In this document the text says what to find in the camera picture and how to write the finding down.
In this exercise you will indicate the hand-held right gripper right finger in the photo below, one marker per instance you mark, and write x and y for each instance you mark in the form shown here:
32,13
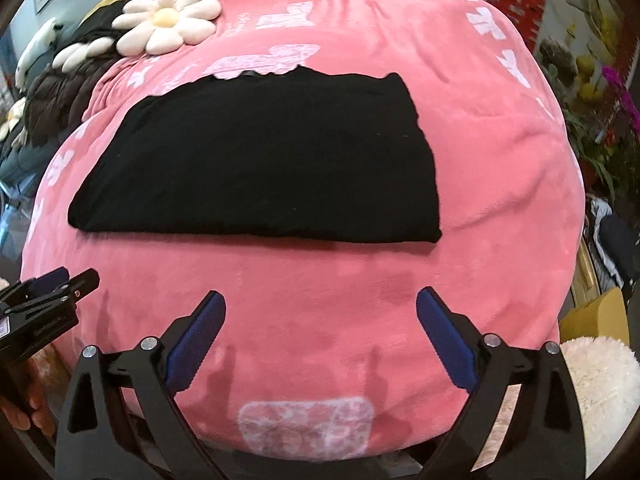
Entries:
445,337

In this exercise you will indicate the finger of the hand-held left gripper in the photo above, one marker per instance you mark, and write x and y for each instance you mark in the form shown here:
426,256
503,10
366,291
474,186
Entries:
80,285
50,280

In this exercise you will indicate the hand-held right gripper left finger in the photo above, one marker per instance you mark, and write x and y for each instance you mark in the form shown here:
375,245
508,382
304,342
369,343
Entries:
197,337

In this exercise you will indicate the black long-sleeve shirt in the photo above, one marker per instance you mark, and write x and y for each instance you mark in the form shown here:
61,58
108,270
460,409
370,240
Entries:
260,165

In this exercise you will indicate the pile of dark clothes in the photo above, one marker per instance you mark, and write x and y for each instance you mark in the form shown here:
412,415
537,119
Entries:
615,240

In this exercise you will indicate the person's left hand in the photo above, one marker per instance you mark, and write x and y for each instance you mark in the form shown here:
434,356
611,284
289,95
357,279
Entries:
25,405

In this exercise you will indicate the pink printed blanket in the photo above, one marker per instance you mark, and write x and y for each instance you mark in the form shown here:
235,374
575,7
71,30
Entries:
325,300

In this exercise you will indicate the cardboard box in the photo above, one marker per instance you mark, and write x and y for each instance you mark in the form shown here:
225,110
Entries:
597,317

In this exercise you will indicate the small cream flower pillow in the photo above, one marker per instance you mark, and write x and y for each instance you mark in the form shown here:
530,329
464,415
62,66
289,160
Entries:
12,120

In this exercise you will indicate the white fluffy cushion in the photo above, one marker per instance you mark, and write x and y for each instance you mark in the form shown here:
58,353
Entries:
605,400

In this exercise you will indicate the brown puffer jacket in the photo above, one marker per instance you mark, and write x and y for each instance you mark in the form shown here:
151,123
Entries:
60,100

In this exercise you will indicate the white plush toy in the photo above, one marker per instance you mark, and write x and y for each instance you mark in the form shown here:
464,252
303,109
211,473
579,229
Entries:
37,50

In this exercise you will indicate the black cloth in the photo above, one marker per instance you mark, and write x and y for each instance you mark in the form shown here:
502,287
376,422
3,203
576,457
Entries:
107,22

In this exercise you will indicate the green plant with yellow flowers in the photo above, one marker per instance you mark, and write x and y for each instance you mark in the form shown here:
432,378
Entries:
585,110

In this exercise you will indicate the large cream flower pillow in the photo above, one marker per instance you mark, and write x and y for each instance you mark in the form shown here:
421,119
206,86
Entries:
165,17

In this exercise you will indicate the purple orchid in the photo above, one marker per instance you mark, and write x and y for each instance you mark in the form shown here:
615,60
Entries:
625,95

